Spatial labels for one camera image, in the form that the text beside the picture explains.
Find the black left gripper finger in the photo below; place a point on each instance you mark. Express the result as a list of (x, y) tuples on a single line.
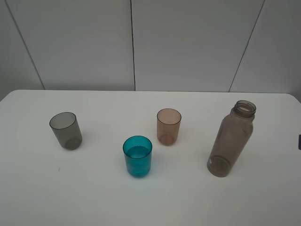
[(299, 142)]

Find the brown translucent plastic bottle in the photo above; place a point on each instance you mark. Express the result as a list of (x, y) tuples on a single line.
[(235, 130)]

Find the brown translucent plastic cup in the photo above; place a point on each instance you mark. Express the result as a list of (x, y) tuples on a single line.
[(168, 124)]

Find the teal translucent plastic cup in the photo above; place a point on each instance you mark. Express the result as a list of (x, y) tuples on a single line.
[(138, 152)]

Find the grey translucent plastic cup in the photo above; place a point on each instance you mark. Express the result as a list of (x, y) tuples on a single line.
[(66, 129)]

